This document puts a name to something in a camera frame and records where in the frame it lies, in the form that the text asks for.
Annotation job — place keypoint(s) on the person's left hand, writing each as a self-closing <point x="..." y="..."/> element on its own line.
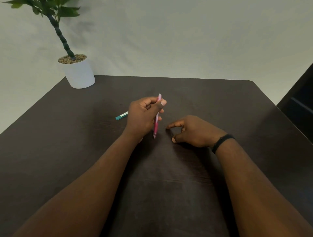
<point x="140" y="117"/>

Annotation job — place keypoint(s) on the person's right hand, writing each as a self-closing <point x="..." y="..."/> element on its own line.
<point x="196" y="131"/>

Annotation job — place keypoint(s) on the person's left thumb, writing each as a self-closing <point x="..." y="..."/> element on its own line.
<point x="156" y="106"/>

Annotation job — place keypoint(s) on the person's right thumb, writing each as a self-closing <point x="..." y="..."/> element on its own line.
<point x="178" y="138"/>

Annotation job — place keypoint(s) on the pink pen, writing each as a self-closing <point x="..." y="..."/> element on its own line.
<point x="156" y="119"/>

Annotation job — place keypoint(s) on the person's left forearm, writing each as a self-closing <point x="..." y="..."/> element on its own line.
<point x="80" y="185"/>

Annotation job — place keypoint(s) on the person's right forearm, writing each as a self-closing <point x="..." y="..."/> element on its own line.
<point x="259" y="193"/>

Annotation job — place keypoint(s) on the teal and white pen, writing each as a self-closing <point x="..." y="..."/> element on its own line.
<point x="121" y="116"/>

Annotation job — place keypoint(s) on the black wristband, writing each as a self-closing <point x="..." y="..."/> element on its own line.
<point x="222" y="142"/>

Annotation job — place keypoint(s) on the white plant pot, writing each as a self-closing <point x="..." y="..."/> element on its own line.
<point x="77" y="72"/>

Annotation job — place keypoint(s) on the dark chair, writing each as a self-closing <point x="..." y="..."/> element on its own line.
<point x="299" y="105"/>

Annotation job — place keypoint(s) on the green potted plant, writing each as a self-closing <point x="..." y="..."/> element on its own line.
<point x="52" y="22"/>

